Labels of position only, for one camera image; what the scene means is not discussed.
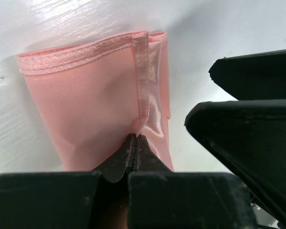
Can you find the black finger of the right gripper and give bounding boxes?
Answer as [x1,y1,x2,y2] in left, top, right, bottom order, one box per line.
[185,100,286,227]
[209,49,286,100]

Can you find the pink satin napkin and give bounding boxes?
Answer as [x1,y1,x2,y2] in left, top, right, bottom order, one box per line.
[17,31,173,171]

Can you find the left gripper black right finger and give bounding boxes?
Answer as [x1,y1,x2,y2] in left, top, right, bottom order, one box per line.
[128,135,257,229]

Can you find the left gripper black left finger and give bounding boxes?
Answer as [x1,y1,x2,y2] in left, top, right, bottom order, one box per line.
[0,135,136,229]

